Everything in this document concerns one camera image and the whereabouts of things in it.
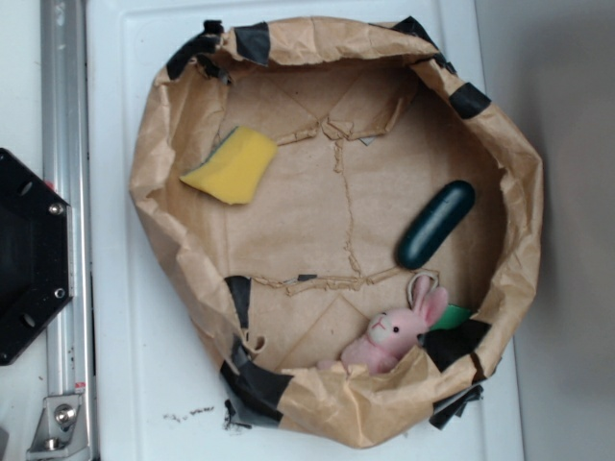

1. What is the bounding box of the yellow green sponge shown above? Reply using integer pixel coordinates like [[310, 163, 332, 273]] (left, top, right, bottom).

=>
[[180, 126, 278, 205]]

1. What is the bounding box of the dark green oblong capsule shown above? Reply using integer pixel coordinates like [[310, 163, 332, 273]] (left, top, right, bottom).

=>
[[395, 180, 476, 270]]

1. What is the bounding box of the pink plush bunny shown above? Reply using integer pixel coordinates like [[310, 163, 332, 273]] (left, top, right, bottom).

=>
[[339, 272, 449, 376]]

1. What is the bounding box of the white tray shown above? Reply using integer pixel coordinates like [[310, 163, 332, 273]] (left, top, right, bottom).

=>
[[86, 1, 524, 460]]

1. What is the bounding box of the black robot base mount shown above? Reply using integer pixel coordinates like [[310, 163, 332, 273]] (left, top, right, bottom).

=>
[[1, 149, 72, 366]]

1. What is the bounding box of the green flat card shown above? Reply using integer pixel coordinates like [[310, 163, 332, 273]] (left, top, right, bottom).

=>
[[430, 303, 473, 330]]

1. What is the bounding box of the aluminium extrusion rail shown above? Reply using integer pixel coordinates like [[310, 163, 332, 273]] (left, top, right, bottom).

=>
[[40, 1, 100, 460]]

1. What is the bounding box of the metal corner bracket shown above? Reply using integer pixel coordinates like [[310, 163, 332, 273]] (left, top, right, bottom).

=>
[[26, 394, 87, 460]]

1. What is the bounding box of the brown paper bag bin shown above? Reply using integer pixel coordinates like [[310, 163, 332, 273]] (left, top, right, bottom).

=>
[[130, 17, 544, 448]]

